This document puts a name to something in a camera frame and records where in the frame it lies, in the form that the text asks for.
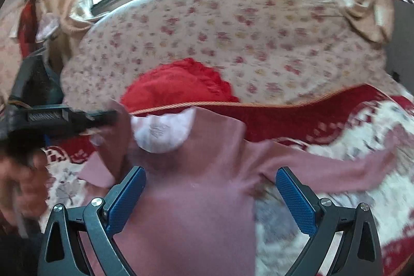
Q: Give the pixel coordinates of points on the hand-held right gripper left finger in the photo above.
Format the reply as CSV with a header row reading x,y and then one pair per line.
x,y
126,198

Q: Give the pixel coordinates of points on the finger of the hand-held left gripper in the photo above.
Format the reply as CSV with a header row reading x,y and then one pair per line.
x,y
97,119

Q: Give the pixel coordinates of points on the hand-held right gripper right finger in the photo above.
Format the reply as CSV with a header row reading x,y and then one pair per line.
x,y
296,201

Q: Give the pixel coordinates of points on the pink long-sleeved shirt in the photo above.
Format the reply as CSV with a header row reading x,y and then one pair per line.
x,y
194,198

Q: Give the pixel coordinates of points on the person's left hand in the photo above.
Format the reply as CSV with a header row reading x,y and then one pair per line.
x,y
22,185

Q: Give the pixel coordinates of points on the pink floral cover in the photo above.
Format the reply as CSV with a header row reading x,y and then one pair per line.
x,y
8,62

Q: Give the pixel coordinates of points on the red ruffled cloth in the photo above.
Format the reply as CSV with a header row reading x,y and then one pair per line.
x,y
174,82

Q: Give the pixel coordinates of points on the pale pink cloth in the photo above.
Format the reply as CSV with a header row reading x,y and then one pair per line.
x,y
48,26

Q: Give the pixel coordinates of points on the red hanging garment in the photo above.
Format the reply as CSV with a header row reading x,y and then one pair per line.
x,y
27,23

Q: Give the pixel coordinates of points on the red and white patterned blanket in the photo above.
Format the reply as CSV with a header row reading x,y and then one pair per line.
x,y
355,120

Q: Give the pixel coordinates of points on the floral quilt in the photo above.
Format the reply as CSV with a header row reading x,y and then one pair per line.
x,y
233,27

